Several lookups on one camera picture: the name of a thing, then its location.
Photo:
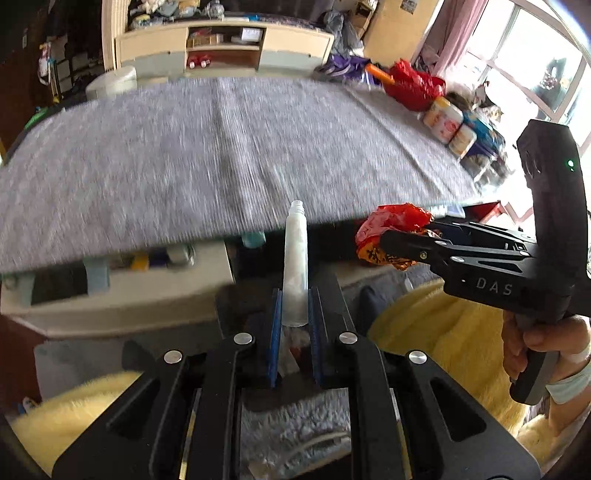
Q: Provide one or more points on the pink curtain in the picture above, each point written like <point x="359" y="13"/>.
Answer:
<point x="457" y="27"/>

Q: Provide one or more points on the blue box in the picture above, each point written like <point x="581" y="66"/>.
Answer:
<point x="482" y="129"/>

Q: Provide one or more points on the small white jar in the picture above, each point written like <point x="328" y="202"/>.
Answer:
<point x="461" y="141"/>

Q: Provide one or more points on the tan wooden door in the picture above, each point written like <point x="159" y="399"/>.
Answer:
<point x="392" y="32"/>

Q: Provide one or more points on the white plastic tube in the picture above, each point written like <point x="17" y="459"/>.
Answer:
<point x="295" y="258"/>

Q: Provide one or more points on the grey trash bin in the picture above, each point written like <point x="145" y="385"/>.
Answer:
<point x="235" y="302"/>

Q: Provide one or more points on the cream media cabinet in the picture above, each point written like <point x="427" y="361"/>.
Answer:
<point x="152" y="46"/>

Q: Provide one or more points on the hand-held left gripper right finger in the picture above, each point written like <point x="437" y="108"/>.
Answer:
<point x="316" y="337"/>

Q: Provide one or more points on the white round appliance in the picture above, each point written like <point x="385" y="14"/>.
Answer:
<point x="113" y="83"/>

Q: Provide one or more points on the purple cloth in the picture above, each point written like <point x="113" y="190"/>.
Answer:
<point x="346" y="67"/>

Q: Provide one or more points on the yellow fleece cloth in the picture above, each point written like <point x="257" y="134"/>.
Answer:
<point x="415" y="323"/>

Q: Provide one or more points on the person's right forearm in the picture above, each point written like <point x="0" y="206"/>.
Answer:
<point x="570" y="385"/>

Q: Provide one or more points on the person's right hand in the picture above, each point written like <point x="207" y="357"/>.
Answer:
<point x="554" y="337"/>

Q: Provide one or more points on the grey felt table mat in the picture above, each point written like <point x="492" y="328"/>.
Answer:
<point x="184" y="161"/>

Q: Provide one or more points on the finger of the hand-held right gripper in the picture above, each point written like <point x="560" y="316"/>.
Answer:
<point x="411" y="244"/>
<point x="480" y="230"/>

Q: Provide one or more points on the white crumpled tissue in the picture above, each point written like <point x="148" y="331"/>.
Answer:
<point x="293" y="350"/>

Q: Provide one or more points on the glass window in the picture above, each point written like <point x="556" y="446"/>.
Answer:
<point x="531" y="55"/>

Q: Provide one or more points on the orange plastic item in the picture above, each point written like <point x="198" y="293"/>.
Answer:
<point x="378" y="74"/>

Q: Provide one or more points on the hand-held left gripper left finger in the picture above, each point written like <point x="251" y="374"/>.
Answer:
<point x="275" y="337"/>

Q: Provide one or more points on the black shelf rack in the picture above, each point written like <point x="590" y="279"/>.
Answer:
<point x="69" y="64"/>

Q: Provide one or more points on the white coffee table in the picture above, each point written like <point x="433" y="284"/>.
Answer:
<point x="138" y="300"/>

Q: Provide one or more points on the red plastic bag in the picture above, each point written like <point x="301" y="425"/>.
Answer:
<point x="411" y="90"/>

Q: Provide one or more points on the red gold foil wrapper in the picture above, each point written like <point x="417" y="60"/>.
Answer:
<point x="392" y="219"/>

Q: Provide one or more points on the grey cloth bundle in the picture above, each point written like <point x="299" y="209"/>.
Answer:
<point x="341" y="32"/>

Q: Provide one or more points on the large white jar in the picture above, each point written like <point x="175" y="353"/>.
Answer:
<point x="443" y="120"/>

